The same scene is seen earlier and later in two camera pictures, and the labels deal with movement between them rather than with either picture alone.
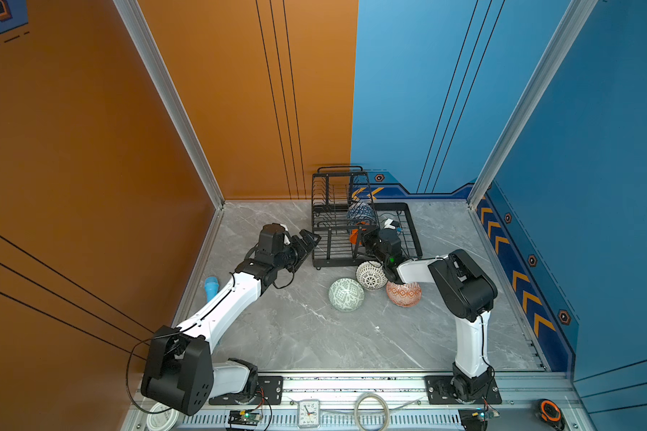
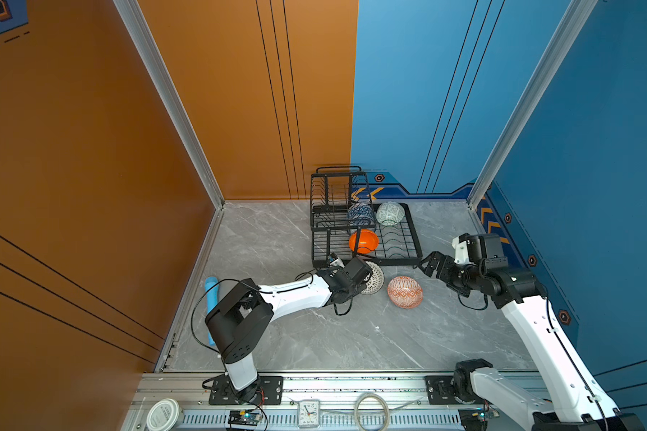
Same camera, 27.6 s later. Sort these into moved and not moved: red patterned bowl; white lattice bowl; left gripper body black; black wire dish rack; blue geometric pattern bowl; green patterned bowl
Moved: left gripper body black; green patterned bowl
Not moved: black wire dish rack; red patterned bowl; white lattice bowl; blue geometric pattern bowl
